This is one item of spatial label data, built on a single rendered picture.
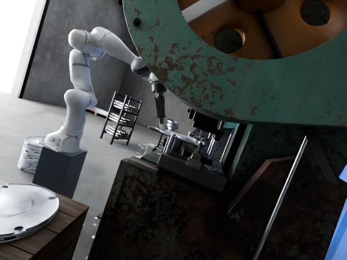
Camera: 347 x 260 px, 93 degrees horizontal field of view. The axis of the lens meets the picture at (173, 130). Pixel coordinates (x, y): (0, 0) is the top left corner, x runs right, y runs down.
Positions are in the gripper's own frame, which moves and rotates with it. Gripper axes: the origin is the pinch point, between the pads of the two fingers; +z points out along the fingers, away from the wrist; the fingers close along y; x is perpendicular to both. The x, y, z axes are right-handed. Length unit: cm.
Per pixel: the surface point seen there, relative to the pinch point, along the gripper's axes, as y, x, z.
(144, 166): 16.8, -5.1, 17.7
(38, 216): 34, -40, 30
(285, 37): 30, 46, -21
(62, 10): -312, -317, -335
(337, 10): 30, 59, -26
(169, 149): 9.0, 4.3, 12.2
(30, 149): -35, -125, 11
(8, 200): 34, -52, 24
